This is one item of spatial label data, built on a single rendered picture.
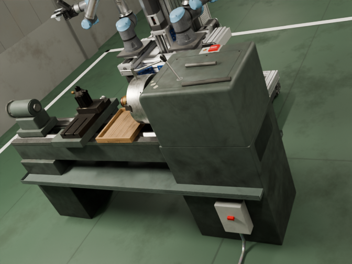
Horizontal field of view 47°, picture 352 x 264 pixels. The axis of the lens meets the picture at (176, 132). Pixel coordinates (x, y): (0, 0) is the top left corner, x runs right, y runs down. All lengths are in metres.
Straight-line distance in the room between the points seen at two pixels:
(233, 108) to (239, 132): 0.16
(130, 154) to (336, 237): 1.44
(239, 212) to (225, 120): 0.67
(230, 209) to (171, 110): 0.75
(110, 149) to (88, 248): 0.97
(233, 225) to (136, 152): 0.80
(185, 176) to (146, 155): 0.30
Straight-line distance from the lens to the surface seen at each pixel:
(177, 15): 2.90
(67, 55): 7.06
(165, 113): 2.32
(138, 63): 3.23
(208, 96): 2.12
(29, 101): 3.35
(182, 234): 3.16
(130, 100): 2.52
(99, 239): 3.52
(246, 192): 2.48
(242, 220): 2.64
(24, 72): 6.50
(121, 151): 2.84
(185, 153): 2.48
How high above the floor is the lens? 2.25
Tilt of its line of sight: 32 degrees down
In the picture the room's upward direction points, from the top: 24 degrees counter-clockwise
